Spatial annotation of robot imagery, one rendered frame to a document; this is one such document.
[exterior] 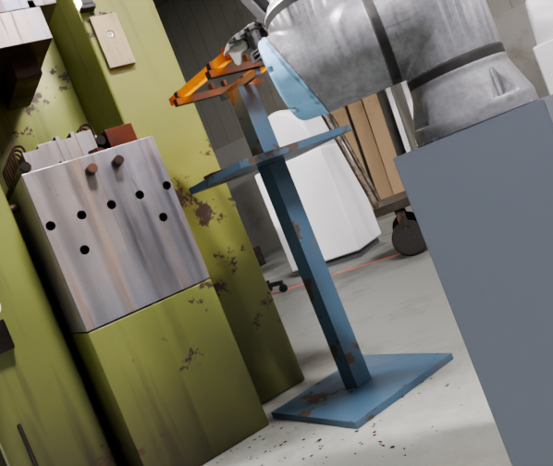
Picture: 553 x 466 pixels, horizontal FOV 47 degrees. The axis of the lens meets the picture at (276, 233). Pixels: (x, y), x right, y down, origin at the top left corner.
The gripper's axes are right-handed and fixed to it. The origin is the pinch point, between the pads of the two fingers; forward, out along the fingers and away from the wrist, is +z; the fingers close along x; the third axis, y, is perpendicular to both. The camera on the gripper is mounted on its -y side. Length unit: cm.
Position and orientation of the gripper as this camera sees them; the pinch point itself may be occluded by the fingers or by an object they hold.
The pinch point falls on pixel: (235, 48)
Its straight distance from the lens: 165.2
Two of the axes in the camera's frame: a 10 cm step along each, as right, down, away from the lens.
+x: 7.5, -3.3, 5.7
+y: 3.7, 9.3, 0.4
